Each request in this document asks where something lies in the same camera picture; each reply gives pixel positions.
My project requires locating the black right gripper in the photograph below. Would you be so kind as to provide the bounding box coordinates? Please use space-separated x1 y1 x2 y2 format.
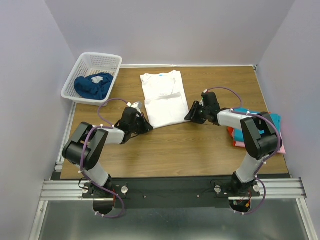
183 100 209 125

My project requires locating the white t shirt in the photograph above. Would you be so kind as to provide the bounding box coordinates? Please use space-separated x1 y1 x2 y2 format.
140 70 189 129

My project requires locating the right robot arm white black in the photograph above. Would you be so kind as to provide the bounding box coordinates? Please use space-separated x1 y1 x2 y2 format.
184 92 282 196

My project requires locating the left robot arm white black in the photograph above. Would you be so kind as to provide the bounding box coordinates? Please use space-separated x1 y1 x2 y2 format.
62 107 154 198

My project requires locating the orange folded t shirt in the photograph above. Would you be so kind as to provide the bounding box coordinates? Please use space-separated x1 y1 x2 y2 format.
227 127 242 147

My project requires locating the white skirting strip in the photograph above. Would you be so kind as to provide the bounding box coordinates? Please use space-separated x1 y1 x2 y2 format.
120 64 255 69

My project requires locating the dark blue t shirt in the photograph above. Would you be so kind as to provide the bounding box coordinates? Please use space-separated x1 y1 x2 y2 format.
73 72 114 101

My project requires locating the teal folded t shirt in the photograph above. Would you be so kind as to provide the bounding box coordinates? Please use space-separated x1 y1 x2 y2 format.
234 107 282 148

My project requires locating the white plastic laundry basket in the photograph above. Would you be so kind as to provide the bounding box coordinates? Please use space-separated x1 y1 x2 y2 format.
60 52 123 106

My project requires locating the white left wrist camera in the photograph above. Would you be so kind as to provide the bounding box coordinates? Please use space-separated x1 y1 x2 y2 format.
126 101 143 111

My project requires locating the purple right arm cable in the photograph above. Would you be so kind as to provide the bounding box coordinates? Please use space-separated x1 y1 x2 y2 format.
202 86 283 216

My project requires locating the aluminium side rail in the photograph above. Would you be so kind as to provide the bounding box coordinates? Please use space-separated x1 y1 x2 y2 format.
54 103 77 172

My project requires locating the aluminium extrusion rail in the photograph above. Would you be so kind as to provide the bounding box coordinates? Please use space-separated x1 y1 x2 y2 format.
39 178 91 201

